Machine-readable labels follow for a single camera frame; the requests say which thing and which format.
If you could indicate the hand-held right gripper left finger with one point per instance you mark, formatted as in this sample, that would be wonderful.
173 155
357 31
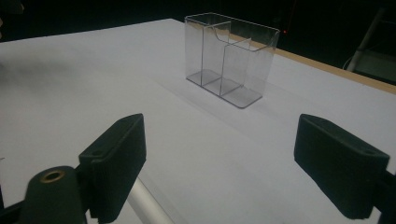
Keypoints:
116 161

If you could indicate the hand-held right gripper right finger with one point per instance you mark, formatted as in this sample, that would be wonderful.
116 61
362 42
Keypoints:
336 165

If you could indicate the clear plastic compartment organizer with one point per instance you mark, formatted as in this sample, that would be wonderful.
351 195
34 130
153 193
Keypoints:
229 62

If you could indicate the silver metal rod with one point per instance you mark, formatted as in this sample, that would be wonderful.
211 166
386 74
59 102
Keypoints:
146 203

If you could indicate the metal stand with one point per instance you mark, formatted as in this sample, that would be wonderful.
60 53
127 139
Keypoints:
369 46

